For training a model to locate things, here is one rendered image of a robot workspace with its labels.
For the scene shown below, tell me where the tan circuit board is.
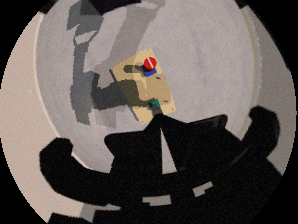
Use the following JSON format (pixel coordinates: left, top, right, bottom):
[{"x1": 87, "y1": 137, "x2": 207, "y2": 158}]
[{"x1": 110, "y1": 47, "x2": 177, "y2": 125}]

